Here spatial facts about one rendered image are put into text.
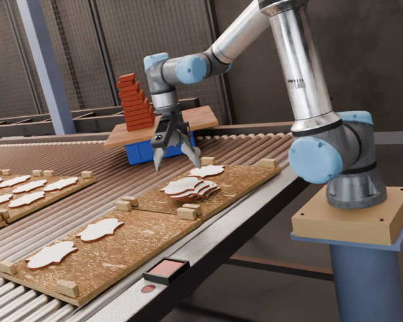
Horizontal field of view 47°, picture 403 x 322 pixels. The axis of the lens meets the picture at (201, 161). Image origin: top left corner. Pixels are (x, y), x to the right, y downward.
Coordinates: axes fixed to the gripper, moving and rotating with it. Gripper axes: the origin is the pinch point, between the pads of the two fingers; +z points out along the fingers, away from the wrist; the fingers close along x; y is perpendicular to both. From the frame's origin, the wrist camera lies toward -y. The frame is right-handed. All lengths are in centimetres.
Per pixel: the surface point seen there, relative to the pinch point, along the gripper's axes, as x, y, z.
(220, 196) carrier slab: -12.5, -0.3, 8.5
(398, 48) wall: -51, 356, 11
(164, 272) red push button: -15.6, -41.9, 9.2
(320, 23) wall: 19, 370, -25
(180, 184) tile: 0.6, 0.5, 4.3
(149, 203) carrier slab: 10.4, -3.9, 8.5
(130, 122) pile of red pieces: 55, 61, -6
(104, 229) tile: 13.1, -23.9, 7.6
